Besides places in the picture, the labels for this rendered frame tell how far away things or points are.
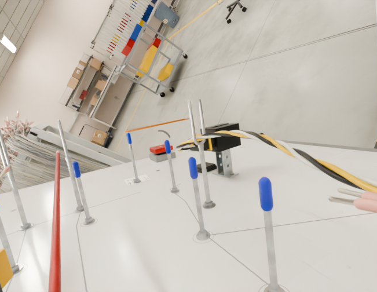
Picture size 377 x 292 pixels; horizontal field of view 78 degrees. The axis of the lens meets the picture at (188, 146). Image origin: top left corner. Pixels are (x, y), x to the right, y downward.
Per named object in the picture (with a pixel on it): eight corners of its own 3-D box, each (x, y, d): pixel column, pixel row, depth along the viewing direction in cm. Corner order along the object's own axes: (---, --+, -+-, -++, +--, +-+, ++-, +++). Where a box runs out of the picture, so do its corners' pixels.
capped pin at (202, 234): (193, 238, 24) (180, 159, 23) (201, 230, 25) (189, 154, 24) (205, 241, 23) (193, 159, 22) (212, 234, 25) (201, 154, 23)
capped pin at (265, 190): (271, 307, 15) (260, 183, 14) (259, 290, 17) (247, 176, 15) (291, 299, 16) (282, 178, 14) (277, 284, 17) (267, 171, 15)
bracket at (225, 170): (239, 174, 42) (235, 147, 41) (229, 178, 40) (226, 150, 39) (221, 170, 45) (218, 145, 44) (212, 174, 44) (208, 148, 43)
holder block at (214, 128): (241, 145, 42) (238, 123, 41) (218, 152, 39) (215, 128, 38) (224, 143, 45) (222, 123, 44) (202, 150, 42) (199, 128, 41)
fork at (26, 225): (20, 226, 33) (-10, 130, 31) (35, 222, 34) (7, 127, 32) (17, 233, 32) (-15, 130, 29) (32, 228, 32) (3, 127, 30)
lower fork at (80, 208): (74, 210, 37) (51, 120, 34) (86, 205, 38) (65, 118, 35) (74, 214, 35) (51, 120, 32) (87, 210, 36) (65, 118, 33)
